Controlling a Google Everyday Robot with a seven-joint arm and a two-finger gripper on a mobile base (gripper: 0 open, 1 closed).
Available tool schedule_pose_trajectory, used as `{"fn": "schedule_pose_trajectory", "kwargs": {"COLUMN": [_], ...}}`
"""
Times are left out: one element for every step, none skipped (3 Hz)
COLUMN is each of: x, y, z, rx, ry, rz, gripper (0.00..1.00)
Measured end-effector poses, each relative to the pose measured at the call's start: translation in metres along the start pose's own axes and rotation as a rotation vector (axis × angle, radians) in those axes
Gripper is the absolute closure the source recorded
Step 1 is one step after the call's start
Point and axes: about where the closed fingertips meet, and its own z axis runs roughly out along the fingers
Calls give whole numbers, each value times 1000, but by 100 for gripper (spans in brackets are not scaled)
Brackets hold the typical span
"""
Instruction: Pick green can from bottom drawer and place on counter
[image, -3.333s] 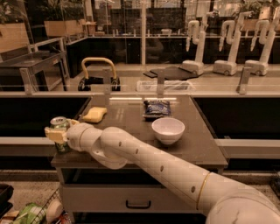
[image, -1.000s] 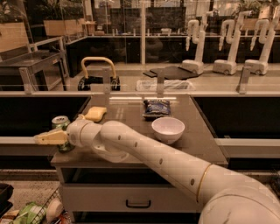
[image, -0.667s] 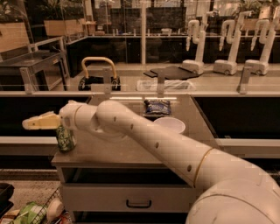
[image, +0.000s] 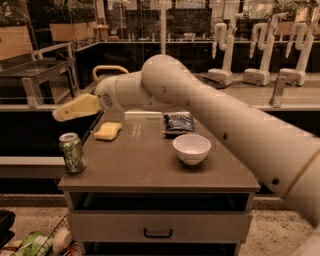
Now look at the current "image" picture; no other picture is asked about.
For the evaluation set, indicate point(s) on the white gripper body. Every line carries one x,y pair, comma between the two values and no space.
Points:
106,94

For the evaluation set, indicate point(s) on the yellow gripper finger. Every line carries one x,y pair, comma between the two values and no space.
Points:
81,106

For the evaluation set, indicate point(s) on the green soda can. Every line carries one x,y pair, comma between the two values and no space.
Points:
71,147

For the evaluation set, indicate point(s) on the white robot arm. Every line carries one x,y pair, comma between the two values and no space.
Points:
282,156

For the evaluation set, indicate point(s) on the grey drawer cabinet counter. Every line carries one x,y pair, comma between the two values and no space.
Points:
139,172

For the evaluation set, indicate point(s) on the grey middle drawer front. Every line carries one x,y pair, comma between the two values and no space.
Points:
104,226

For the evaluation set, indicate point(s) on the yellow sponge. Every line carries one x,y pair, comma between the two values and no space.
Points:
108,131

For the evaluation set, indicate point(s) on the grey metal table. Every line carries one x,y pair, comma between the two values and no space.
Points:
53,80

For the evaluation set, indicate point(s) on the blue chip bag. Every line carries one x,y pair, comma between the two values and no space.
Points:
178,124

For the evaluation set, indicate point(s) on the white bowl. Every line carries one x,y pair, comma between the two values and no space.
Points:
191,149

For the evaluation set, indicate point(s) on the white background robot left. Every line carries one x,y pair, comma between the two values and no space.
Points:
223,40

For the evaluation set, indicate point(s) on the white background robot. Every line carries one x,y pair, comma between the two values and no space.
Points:
223,40
302,37
263,37

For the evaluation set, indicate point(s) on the white cup in basket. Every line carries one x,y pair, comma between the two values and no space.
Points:
61,240

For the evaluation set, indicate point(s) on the black tray stack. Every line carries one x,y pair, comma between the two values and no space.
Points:
7,219

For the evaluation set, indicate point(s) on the green snack bag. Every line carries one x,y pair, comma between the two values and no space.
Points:
35,244

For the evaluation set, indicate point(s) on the white background robot middle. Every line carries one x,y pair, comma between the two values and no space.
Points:
263,37

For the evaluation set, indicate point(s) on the white background robot right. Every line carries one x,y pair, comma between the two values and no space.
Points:
302,37

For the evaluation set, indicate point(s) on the black cart with yellow handle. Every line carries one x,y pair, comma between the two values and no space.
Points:
106,68

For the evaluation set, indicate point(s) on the glass railing post left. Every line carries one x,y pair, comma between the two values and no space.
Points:
31,97

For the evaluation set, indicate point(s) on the glass railing post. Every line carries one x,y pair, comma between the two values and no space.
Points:
277,94
31,97

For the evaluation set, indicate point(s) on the black drawer handle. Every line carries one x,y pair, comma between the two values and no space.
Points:
158,234

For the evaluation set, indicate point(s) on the wire basket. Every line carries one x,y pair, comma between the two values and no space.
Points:
62,223

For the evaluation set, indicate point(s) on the glass railing post right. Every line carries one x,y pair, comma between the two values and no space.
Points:
277,94

